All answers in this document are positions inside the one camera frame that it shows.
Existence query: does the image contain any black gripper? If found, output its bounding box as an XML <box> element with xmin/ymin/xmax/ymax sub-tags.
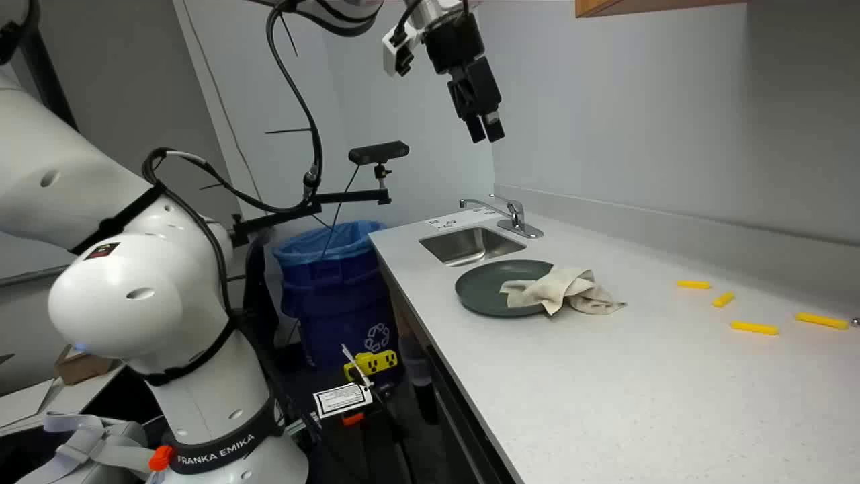
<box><xmin>422</xmin><ymin>8</ymin><xmax>507</xmax><ymax>146</ymax></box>

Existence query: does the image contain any dark green round plate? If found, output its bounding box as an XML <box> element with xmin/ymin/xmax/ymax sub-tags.
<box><xmin>455</xmin><ymin>257</ymin><xmax>558</xmax><ymax>320</ymax></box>

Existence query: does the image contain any cream cloth towel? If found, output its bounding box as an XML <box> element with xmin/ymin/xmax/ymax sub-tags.
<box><xmin>498</xmin><ymin>260</ymin><xmax>629</xmax><ymax>316</ymax></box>

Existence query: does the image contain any stainless steel sink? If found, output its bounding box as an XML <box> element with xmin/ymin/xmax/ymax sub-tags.
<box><xmin>416</xmin><ymin>222</ymin><xmax>530</xmax><ymax>268</ymax></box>

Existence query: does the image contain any blue recycling bin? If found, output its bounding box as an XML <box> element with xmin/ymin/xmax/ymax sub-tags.
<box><xmin>272</xmin><ymin>218</ymin><xmax>398</xmax><ymax>371</ymax></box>

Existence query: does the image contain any yellow and black label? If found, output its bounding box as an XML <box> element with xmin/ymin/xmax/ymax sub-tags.
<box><xmin>340</xmin><ymin>346</ymin><xmax>402</xmax><ymax>389</ymax></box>

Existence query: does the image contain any white tag card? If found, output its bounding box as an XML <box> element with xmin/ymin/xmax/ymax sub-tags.
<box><xmin>310</xmin><ymin>381</ymin><xmax>375</xmax><ymax>425</ymax></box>

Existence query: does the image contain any orange round knob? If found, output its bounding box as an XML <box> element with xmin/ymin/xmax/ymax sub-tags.
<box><xmin>144</xmin><ymin>443</ymin><xmax>178</xmax><ymax>475</ymax></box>

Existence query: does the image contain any brown cardboard box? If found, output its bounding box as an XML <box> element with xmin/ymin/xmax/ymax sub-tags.
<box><xmin>52</xmin><ymin>343</ymin><xmax>123</xmax><ymax>386</ymax></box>

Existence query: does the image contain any black camera on stand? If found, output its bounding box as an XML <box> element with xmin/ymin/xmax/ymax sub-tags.
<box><xmin>346</xmin><ymin>139</ymin><xmax>410</xmax><ymax>166</ymax></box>

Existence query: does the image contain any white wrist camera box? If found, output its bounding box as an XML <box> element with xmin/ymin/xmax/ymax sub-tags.
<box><xmin>382</xmin><ymin>12</ymin><xmax>424</xmax><ymax>78</ymax></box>

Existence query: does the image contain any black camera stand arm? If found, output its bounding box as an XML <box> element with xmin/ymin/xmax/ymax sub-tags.
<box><xmin>229</xmin><ymin>160</ymin><xmax>396</xmax><ymax>246</ymax></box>

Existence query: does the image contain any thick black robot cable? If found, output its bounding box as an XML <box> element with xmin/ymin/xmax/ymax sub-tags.
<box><xmin>263</xmin><ymin>0</ymin><xmax>328</xmax><ymax>207</ymax></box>

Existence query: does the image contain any grey fabric strap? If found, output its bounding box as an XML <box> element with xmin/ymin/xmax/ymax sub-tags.
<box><xmin>13</xmin><ymin>409</ymin><xmax>158</xmax><ymax>484</ymax></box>

